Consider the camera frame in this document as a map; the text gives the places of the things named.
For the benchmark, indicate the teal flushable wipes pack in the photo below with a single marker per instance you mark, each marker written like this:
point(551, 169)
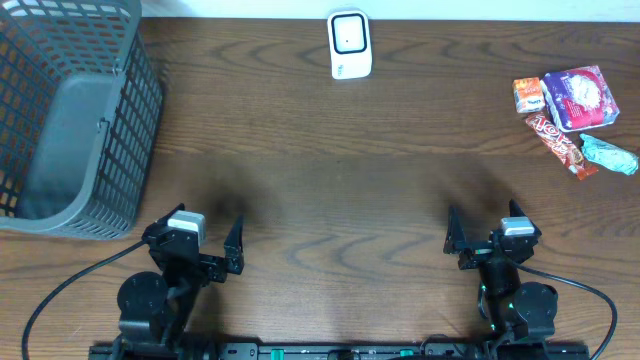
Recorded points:
point(609, 156)

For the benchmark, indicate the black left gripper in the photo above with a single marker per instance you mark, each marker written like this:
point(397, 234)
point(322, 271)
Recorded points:
point(198, 255)

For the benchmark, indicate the white barcode scanner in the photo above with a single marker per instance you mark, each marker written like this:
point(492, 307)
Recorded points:
point(349, 45)

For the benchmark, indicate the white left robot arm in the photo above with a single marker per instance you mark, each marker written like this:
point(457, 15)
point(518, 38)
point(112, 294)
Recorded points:
point(155, 307)

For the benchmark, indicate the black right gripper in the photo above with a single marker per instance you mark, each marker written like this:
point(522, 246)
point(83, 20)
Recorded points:
point(476, 252)

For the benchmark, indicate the chocolate bar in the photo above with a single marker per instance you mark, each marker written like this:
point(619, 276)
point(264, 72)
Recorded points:
point(561, 146)

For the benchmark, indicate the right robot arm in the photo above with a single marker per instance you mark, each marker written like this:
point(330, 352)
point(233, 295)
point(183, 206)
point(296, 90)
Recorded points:
point(521, 311)

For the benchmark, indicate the orange Kleenex tissue pack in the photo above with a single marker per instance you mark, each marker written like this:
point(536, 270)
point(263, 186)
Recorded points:
point(528, 95)

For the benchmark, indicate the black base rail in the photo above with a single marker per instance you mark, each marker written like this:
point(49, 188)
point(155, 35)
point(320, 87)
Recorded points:
point(437, 348)

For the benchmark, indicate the purple sanitary pad pack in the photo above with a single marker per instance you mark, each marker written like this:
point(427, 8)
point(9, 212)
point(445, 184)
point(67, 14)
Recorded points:
point(579, 99)

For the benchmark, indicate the grey plastic shopping basket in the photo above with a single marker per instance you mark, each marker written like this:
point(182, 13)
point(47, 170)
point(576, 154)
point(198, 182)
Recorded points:
point(80, 111)

